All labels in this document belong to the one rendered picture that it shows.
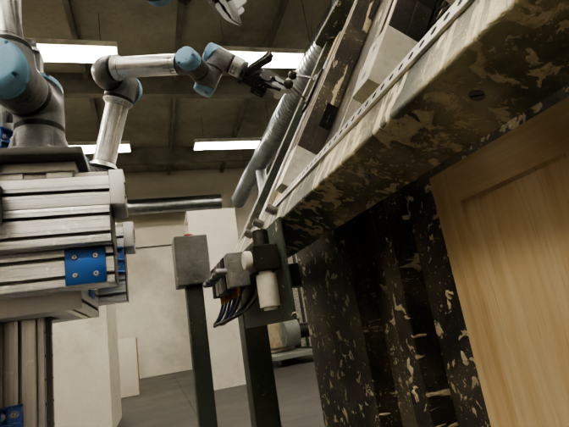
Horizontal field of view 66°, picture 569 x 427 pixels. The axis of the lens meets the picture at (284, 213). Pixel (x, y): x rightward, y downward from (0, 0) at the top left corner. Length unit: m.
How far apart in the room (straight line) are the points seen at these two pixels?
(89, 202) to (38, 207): 0.11
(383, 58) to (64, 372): 3.29
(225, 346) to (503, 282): 4.54
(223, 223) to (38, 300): 4.26
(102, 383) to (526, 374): 3.18
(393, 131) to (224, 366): 4.71
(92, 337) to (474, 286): 3.14
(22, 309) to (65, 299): 0.10
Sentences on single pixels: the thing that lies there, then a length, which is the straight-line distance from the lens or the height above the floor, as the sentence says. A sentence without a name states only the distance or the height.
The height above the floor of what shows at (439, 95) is 0.79.
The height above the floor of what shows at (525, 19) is 0.79.
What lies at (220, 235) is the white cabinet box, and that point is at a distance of 5.33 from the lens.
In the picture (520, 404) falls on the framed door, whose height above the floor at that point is 0.38.
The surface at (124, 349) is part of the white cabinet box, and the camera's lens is 6.33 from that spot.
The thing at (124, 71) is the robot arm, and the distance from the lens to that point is 1.78.
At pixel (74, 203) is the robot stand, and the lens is 1.14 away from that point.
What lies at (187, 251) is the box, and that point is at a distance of 1.62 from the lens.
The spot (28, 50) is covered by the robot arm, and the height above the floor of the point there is 1.26.
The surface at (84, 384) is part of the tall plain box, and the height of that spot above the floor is 0.38.
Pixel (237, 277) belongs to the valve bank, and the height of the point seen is 0.70.
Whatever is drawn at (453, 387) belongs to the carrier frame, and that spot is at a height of 0.39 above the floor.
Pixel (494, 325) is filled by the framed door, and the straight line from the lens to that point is 0.85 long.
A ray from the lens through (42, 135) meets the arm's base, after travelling 1.22.
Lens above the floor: 0.56
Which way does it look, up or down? 14 degrees up
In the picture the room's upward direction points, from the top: 9 degrees counter-clockwise
